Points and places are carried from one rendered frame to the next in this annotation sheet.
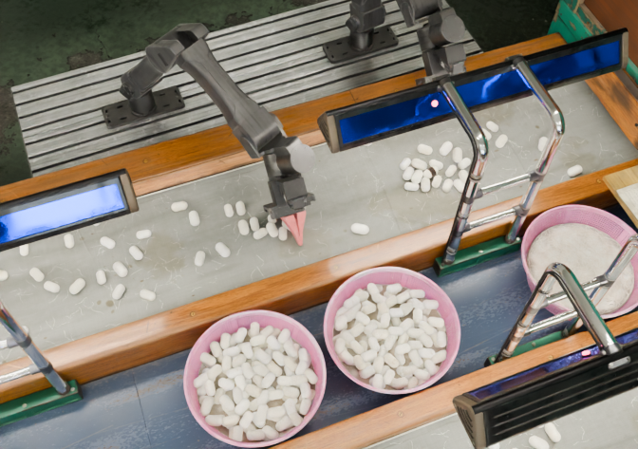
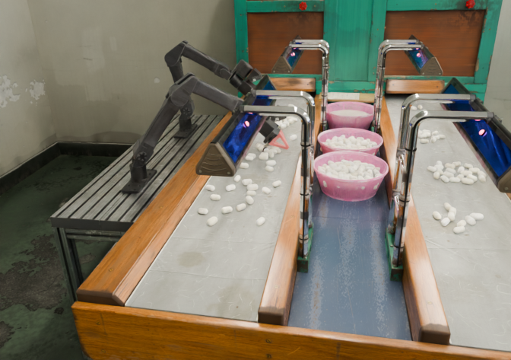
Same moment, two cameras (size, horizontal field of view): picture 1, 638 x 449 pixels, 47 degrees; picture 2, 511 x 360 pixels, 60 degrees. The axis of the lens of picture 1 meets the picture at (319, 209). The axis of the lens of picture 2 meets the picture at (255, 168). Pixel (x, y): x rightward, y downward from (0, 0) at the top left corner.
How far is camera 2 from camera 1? 1.67 m
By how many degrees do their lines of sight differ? 52
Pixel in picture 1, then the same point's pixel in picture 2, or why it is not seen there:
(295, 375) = (353, 164)
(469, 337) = not seen: hidden behind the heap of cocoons
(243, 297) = not seen: hidden behind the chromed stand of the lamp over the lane
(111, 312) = (275, 196)
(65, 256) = (223, 202)
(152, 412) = (338, 215)
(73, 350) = (293, 203)
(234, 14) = (33, 240)
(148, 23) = not seen: outside the picture
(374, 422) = (391, 150)
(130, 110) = (136, 183)
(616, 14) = (267, 64)
